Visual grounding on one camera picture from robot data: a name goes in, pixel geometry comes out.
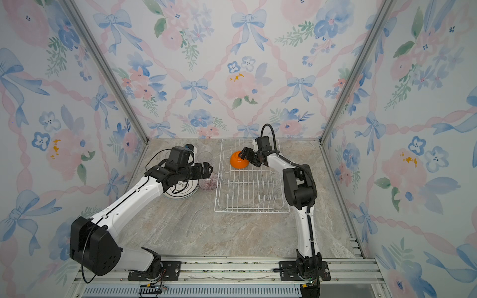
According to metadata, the white plate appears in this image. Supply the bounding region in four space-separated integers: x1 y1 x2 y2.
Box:
164 180 199 200

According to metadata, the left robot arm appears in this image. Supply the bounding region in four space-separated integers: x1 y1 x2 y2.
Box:
69 144 214 281

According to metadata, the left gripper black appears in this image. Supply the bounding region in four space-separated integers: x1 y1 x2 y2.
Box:
179 161 214 183

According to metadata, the left corner aluminium post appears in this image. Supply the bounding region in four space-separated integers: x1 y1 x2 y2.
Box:
61 0 150 143

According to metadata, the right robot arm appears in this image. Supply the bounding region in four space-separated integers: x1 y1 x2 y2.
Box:
238 136 322 280

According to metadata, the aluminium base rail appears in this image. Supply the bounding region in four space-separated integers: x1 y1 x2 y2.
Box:
66 257 391 298

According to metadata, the corner aluminium post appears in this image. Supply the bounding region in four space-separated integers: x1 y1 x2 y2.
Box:
61 0 150 143
320 0 395 145

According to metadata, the white wire dish rack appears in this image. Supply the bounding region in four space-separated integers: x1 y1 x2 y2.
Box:
214 139 290 214

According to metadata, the orange bowl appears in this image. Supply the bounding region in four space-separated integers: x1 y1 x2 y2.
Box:
229 151 249 170

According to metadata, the right corner aluminium post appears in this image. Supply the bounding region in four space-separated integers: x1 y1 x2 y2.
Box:
320 0 395 145

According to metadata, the striped ceramic bowl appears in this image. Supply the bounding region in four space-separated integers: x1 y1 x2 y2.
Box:
198 173 219 191

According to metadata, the clear glass cup back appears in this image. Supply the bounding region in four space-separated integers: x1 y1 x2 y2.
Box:
197 150 213 163

